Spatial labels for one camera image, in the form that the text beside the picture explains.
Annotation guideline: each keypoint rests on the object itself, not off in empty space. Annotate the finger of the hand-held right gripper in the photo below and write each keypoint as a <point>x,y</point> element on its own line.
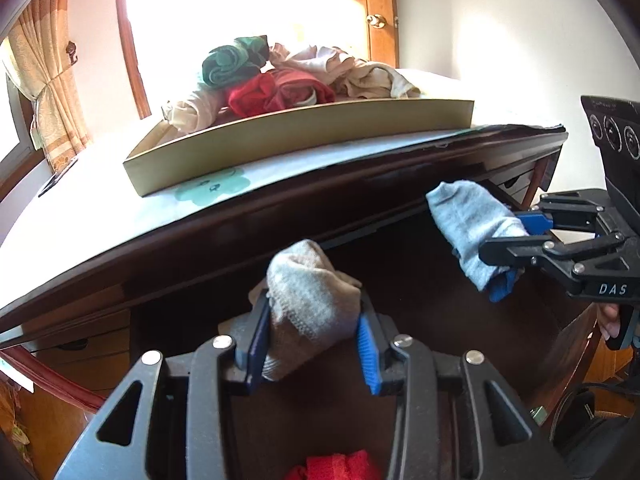
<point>570,210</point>
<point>525,251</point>

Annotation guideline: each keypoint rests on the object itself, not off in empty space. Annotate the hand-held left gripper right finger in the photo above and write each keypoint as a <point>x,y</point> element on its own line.
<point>367,355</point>

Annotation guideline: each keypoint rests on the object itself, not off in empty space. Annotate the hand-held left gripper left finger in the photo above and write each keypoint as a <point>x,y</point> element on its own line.
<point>255,347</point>

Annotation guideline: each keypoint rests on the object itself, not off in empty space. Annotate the dark wooden drawer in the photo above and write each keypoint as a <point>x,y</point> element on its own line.
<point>425,320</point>

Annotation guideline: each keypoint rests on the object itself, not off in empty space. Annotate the light grey sock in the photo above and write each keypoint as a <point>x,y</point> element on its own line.
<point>465,220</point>

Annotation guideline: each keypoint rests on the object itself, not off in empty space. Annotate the grey beige sock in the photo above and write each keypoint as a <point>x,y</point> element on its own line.
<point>310,300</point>

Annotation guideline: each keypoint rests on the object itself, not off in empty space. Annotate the shallow cardboard box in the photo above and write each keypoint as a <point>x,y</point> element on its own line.
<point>300,135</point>

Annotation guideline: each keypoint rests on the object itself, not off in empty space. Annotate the cream floral underwear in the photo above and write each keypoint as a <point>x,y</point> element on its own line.
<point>350,70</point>

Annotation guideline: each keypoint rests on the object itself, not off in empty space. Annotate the red cloth garment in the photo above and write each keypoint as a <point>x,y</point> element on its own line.
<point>280,92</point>

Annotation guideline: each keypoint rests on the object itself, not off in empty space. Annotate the green and black sock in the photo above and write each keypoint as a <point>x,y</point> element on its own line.
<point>230,62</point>

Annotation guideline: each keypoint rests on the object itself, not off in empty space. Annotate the small wooden desk drawer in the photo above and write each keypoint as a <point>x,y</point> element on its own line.
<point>85,360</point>
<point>520,185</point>

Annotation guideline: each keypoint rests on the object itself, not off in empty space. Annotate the person's right hand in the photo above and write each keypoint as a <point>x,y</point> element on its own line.
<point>609,322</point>

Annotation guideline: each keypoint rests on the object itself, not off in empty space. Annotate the red sock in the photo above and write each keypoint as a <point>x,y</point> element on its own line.
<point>335,467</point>

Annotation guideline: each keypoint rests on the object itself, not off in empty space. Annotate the dark wooden desk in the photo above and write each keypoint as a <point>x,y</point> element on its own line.
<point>250,220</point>

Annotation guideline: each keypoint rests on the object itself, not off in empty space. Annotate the wooden cabinet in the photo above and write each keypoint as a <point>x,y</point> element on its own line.
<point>610,365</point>

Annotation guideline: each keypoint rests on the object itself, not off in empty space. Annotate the pale table mat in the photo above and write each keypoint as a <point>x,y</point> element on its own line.
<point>125,220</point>

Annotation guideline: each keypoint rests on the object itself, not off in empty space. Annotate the reddish wooden chair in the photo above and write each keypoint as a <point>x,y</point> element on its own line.
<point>55,385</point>

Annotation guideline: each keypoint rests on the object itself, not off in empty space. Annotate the beige garment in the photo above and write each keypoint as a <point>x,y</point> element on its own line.
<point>195,110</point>

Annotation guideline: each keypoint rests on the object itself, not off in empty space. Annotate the black flat object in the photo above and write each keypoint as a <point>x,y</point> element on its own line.
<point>57,177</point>

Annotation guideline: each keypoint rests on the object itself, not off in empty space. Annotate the brass door knob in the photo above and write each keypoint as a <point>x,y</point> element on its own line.
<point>376,21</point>

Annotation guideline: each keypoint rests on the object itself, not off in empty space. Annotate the window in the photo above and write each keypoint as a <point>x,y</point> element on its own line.
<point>15,140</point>

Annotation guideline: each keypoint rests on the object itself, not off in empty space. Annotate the cream patterned curtain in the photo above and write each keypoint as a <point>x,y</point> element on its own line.
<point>50,85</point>

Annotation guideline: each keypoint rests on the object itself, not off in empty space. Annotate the curtain hook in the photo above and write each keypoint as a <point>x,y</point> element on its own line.
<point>73,52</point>

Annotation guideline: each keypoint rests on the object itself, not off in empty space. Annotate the metal drawer bracket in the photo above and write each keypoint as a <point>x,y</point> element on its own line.
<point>540,414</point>

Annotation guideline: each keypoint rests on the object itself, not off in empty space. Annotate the wooden door frame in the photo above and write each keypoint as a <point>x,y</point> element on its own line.
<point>132,50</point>

